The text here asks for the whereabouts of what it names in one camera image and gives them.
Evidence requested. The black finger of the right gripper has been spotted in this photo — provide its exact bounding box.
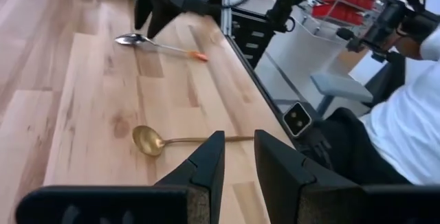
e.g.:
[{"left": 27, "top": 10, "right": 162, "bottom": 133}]
[
  {"left": 146, "top": 1, "right": 184, "bottom": 40},
  {"left": 133, "top": 0, "right": 155, "bottom": 31}
]

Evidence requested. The table-level camera box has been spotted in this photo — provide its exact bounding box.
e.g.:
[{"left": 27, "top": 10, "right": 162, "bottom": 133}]
[{"left": 282, "top": 101, "right": 313, "bottom": 138}]

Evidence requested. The grey padded stool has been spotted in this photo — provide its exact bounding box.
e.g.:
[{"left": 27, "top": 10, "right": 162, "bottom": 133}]
[{"left": 310, "top": 71, "right": 375, "bottom": 115}]

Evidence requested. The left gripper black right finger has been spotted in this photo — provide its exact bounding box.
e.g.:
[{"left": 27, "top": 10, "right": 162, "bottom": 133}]
[{"left": 253, "top": 129, "right": 440, "bottom": 224}]

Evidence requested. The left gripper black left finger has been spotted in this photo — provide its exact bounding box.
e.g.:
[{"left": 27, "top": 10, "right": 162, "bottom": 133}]
[{"left": 14, "top": 130, "right": 226, "bottom": 224}]

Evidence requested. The shelf with red bins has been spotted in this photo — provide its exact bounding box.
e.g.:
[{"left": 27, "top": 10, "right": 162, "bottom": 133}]
[{"left": 311, "top": 0, "right": 395, "bottom": 26}]

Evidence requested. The gold spoon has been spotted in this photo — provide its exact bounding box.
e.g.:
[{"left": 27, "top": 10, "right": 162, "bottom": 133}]
[{"left": 132, "top": 124, "right": 255, "bottom": 157}]

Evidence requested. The person's hand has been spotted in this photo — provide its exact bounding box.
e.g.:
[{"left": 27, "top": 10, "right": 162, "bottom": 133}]
[{"left": 394, "top": 33, "right": 426, "bottom": 61}]

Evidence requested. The person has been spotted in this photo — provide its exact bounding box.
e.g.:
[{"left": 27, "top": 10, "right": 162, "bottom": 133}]
[{"left": 309, "top": 24, "right": 440, "bottom": 187}]

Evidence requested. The orange-handled silver spoon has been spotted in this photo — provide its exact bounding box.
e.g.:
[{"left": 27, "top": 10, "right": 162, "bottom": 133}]
[{"left": 114, "top": 32, "right": 209, "bottom": 63}]

